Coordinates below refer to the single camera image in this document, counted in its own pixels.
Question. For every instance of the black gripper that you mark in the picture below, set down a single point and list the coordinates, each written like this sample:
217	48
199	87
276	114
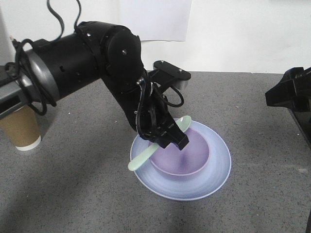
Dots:
157	125

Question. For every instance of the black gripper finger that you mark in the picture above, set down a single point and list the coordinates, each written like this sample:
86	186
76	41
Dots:
294	93

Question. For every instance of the mint green plastic spoon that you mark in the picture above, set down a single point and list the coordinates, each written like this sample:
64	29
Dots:
183	123

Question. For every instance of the purple plastic bowl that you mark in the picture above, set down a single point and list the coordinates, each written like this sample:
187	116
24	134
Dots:
176	164

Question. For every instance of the brown paper cup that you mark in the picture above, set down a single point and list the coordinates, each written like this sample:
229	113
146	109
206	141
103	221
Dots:
22	128

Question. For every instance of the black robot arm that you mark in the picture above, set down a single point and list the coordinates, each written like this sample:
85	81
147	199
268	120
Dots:
109	52

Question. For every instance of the blue plastic plate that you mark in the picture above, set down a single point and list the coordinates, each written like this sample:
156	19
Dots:
195	186

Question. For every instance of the white paper sheet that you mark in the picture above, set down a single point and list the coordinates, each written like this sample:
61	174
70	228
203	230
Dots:
156	20

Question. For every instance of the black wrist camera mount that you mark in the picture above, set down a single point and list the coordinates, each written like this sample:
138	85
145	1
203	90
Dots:
166	75

